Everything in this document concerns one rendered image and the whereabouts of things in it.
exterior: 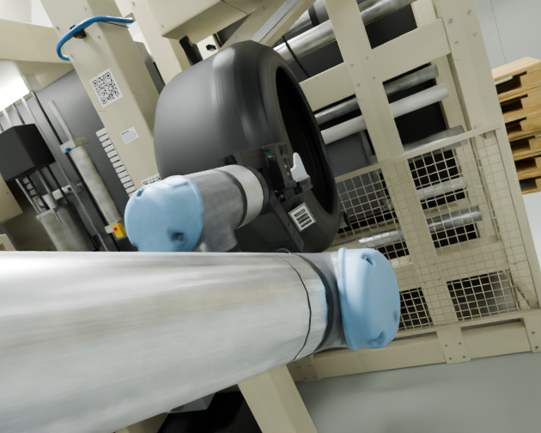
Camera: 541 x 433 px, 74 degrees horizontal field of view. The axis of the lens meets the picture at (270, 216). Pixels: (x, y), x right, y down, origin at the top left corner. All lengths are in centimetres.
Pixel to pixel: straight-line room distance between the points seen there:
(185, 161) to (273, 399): 85
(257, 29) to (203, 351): 121
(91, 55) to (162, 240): 83
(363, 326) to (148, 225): 20
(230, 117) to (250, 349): 58
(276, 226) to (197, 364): 34
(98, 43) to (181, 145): 42
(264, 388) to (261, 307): 110
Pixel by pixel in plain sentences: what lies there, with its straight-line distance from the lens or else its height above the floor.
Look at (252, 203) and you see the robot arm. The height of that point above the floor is 119.
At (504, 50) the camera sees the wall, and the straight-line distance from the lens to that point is 1174.
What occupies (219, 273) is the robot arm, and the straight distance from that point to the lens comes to 18.
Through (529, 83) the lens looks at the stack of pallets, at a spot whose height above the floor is 81.
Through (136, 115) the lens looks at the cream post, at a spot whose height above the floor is 142.
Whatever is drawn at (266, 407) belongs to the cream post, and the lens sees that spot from 134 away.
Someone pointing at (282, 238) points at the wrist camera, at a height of 111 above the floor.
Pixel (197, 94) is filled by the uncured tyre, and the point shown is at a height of 137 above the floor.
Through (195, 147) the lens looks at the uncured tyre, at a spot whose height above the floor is 128.
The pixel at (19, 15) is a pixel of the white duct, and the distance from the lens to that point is 172.
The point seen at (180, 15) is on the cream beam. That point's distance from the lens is 127.
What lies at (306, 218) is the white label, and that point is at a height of 105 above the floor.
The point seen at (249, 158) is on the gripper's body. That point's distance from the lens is 46.
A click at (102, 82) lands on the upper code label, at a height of 153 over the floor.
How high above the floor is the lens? 126
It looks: 13 degrees down
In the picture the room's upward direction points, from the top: 23 degrees counter-clockwise
